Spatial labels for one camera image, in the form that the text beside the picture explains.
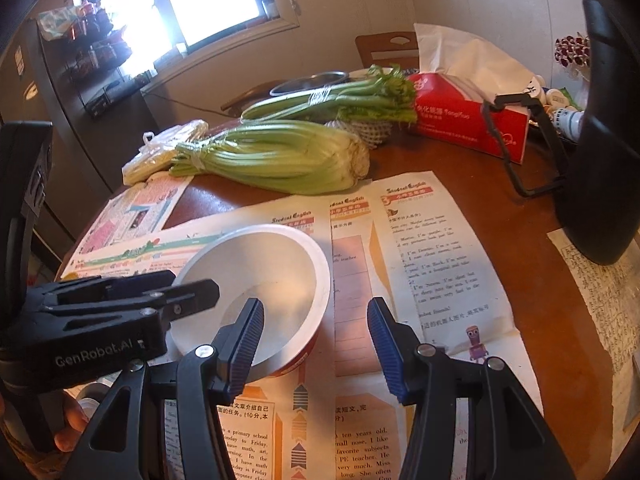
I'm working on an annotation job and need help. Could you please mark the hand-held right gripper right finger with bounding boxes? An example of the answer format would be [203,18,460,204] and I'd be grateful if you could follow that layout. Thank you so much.
[367,297,576,480]

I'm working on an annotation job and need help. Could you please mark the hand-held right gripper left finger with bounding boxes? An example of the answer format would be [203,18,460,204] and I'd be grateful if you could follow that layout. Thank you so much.
[60,298,265,480]

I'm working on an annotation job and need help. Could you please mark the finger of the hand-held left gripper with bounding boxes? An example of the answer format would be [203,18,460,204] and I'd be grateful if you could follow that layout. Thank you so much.
[31,269,176,311]
[135,280,221,322]

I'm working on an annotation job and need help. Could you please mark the red and white paper bowl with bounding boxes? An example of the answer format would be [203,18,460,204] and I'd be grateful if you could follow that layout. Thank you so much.
[169,225,332,383]

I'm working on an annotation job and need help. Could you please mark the person's left hand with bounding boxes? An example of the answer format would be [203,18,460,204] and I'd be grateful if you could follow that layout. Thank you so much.
[50,392,103,454]

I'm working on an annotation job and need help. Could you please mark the green banner newspaper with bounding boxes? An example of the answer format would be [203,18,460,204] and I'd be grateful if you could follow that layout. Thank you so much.
[54,199,335,311]

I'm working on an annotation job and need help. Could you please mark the pink printed newspaper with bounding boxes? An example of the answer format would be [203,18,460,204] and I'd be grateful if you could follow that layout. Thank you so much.
[75,170,193,256]

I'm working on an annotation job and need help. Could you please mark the arrow printed newspaper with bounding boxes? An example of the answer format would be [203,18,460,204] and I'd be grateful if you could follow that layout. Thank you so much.
[160,350,543,480]

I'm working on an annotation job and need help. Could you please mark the orange header newspaper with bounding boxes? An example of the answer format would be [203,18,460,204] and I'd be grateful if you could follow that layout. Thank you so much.
[327,172,543,378]

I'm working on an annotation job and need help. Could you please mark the plastic bag of corn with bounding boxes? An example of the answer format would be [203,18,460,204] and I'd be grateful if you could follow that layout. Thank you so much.
[121,119,210,186]

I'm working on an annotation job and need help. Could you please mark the large celery bunch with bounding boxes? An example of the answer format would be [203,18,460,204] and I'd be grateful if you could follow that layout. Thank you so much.
[169,120,372,197]

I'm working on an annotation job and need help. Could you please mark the grey refrigerator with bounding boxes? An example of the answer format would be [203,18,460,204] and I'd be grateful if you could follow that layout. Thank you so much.
[20,19,168,243]

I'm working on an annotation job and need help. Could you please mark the black box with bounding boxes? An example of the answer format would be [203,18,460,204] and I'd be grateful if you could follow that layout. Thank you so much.
[84,86,127,117]

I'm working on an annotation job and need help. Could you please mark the handwritten paper sheet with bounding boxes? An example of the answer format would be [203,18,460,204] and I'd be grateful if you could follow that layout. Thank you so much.
[547,227,640,378]

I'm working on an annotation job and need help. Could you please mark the fruit in foam net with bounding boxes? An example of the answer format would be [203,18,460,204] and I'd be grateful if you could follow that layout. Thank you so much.
[325,117,394,149]

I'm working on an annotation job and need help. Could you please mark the condiment bottle rack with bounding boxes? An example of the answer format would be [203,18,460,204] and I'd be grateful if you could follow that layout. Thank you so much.
[64,1,135,87]

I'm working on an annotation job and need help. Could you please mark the steel basin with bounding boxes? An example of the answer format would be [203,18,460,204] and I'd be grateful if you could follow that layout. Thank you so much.
[270,71,349,99]

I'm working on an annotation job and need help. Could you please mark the red tissue box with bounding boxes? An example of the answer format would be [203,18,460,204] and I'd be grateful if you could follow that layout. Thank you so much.
[406,22,543,165]

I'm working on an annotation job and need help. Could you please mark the leafy celery bunch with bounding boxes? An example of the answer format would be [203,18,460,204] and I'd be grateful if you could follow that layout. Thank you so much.
[240,64,418,126]

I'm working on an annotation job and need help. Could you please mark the window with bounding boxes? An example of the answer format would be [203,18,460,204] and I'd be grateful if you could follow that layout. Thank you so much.
[74,0,302,77]

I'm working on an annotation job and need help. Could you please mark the white patterned bottle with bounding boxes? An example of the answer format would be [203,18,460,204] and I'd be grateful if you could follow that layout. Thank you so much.
[549,107,587,142]

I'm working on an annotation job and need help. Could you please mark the wooden chair with cutout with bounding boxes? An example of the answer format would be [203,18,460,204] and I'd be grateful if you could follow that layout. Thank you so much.
[355,31,419,69]

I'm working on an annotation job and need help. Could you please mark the large black curved object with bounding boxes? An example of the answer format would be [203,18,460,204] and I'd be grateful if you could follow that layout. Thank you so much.
[552,0,640,267]

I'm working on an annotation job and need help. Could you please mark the dark red flower bouquet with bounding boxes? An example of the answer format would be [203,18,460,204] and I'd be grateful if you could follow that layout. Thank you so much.
[554,34,592,69]

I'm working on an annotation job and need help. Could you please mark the thin black cable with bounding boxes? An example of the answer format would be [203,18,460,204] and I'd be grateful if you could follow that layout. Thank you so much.
[166,94,225,112]

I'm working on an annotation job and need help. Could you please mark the black strap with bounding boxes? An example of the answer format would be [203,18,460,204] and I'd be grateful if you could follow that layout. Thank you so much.
[480,92,569,199]

